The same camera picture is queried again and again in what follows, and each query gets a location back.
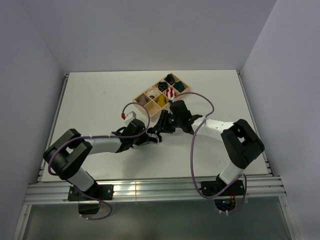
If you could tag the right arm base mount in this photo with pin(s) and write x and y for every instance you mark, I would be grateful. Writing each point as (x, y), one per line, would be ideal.
(230, 199)

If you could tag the black striped rolled sock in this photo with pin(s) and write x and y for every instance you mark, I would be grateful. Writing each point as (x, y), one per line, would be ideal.
(170, 79)

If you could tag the aluminium frame rail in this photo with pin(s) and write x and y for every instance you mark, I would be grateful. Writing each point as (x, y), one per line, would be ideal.
(175, 189)

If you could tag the dark green rolled sock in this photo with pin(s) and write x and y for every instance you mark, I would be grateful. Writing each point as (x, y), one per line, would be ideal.
(179, 86)

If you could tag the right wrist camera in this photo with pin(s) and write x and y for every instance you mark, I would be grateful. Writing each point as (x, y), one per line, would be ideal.
(170, 102)

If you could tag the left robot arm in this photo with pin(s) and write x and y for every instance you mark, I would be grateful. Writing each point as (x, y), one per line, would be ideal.
(66, 156)

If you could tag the red white striped rolled sock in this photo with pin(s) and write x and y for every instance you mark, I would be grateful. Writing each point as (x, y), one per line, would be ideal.
(170, 93)

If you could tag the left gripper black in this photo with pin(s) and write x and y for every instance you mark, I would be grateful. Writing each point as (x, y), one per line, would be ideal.
(144, 138)

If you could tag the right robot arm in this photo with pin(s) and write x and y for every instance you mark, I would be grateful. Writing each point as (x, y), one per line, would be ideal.
(241, 142)

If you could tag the wooden compartment tray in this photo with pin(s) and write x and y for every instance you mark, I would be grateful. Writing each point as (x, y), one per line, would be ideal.
(158, 96)

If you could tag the black white rolled sock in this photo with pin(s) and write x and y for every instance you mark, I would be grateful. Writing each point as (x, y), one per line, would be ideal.
(162, 85)

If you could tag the beige rolled sock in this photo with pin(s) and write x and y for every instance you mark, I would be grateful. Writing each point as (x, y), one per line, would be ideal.
(142, 100)

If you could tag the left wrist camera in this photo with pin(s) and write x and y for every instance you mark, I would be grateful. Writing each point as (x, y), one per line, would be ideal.
(127, 118)

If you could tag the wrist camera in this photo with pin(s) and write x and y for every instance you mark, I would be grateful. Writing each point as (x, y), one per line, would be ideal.
(170, 102)
(127, 118)

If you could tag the cream rolled sock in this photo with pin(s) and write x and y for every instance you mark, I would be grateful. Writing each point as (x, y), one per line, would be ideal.
(152, 93)

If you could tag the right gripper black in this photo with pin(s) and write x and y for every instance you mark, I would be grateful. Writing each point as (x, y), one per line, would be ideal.
(162, 124)

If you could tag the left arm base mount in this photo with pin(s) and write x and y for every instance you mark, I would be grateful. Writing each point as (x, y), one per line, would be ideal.
(92, 200)

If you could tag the yellow sock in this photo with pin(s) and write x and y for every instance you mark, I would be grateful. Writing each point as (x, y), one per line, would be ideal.
(161, 101)

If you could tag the white black striped sock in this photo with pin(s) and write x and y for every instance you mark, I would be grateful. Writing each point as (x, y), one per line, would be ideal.
(154, 137)

